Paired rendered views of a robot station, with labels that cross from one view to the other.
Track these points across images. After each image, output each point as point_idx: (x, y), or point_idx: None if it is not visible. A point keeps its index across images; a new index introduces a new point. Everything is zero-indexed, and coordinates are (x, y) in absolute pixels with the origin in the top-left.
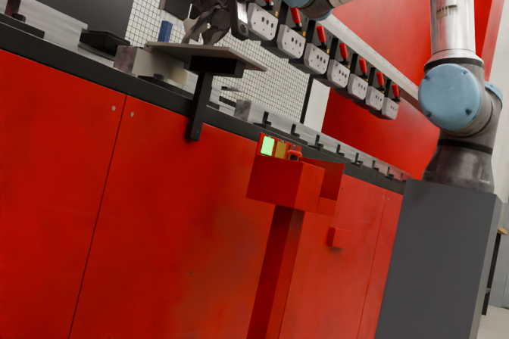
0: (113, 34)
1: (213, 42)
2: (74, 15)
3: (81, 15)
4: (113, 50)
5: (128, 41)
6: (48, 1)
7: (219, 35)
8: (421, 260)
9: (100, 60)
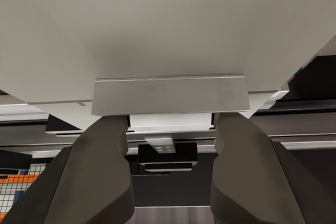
0: (181, 167)
1: (91, 142)
2: (150, 201)
3: (142, 205)
4: (177, 143)
5: (149, 167)
6: (184, 202)
7: (70, 187)
8: None
9: (174, 134)
